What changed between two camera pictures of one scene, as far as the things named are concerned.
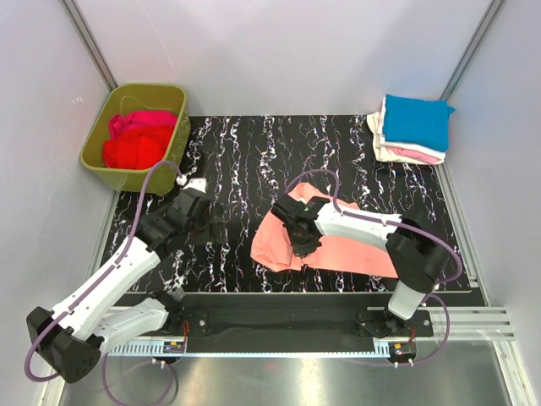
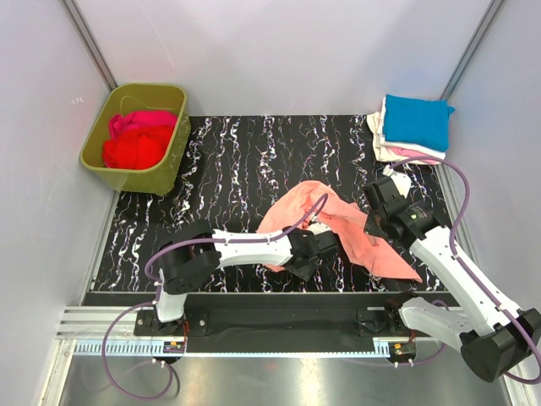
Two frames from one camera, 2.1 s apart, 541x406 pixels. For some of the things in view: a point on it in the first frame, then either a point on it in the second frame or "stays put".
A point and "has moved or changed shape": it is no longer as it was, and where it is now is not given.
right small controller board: x=401 y=352 stays put
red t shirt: x=137 y=149 stays put
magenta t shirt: x=128 y=121 stays put
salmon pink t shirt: x=272 y=244 has moved or changed shape
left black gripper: x=215 y=230 -> x=305 y=272
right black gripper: x=303 y=250 -> x=369 y=227
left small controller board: x=174 y=347 stays put
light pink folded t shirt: x=412 y=154 stays put
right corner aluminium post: x=495 y=8 stays put
